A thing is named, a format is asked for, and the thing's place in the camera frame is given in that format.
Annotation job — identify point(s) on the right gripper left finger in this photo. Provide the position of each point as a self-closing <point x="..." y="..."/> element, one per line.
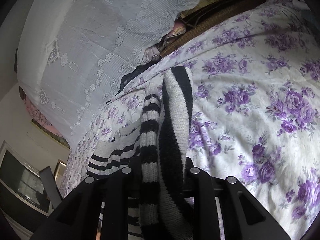
<point x="108" y="206"/>

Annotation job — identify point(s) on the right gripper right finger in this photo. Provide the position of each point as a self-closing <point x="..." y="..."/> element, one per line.
<point x="225" y="209"/>

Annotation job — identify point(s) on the black white striped sweater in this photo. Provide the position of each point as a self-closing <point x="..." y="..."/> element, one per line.
<point x="159" y="142"/>

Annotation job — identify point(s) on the purple floral bed sheet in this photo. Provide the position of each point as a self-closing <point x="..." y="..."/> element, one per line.
<point x="255" y="111"/>

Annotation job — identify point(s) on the pink floral fabric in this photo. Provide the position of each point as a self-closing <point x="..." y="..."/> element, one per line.
<point x="39" y="117"/>

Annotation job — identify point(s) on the white lace curtain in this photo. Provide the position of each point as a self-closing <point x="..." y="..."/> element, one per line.
<point x="73" y="53"/>

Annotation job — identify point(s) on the brown wicker headboard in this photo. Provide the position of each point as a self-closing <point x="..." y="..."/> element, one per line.
<point x="206" y="14"/>

